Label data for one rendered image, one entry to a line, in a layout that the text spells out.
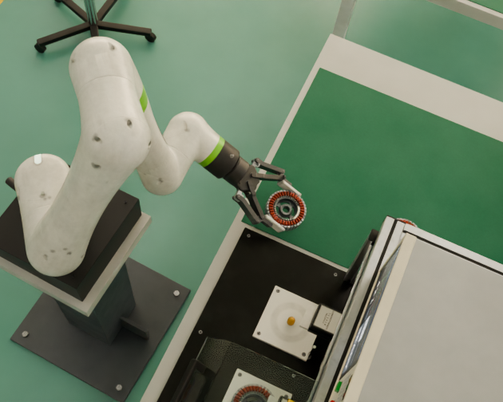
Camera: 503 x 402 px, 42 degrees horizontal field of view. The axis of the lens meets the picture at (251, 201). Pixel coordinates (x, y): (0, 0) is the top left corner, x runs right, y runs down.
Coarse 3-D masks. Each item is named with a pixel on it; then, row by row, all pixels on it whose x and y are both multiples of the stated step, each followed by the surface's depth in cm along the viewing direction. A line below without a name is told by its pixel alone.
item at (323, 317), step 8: (320, 304) 159; (312, 312) 162; (320, 312) 158; (328, 312) 158; (336, 312) 158; (304, 320) 161; (312, 320) 159; (320, 320) 157; (328, 320) 157; (336, 320) 158; (304, 328) 160; (312, 328) 157; (320, 328) 156; (328, 328) 156; (320, 336) 159; (328, 336) 157
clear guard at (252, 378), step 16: (208, 352) 141; (224, 352) 138; (240, 352) 138; (208, 368) 138; (224, 368) 136; (240, 368) 136; (256, 368) 136; (272, 368) 137; (288, 368) 137; (192, 384) 138; (208, 384) 135; (224, 384) 135; (240, 384) 135; (256, 384) 135; (272, 384) 135; (288, 384) 136; (304, 384) 136; (192, 400) 135; (208, 400) 133; (224, 400) 133; (240, 400) 133; (256, 400) 134; (272, 400) 134; (304, 400) 134
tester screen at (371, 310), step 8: (392, 256) 132; (392, 264) 126; (384, 272) 133; (384, 280) 128; (376, 296) 129; (368, 304) 137; (376, 304) 124; (368, 312) 131; (368, 320) 125; (368, 328) 120; (360, 344) 122
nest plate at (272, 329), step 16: (272, 304) 172; (288, 304) 173; (304, 304) 173; (272, 320) 171; (256, 336) 168; (272, 336) 169; (288, 336) 169; (304, 336) 169; (288, 352) 167; (304, 352) 168
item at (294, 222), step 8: (280, 192) 182; (288, 192) 182; (272, 200) 180; (280, 200) 183; (288, 200) 183; (296, 200) 182; (272, 208) 179; (280, 208) 181; (288, 208) 182; (296, 208) 182; (304, 208) 181; (272, 216) 178; (280, 216) 181; (288, 216) 182; (296, 216) 180; (304, 216) 181; (280, 224) 179; (288, 224) 178; (296, 224) 180
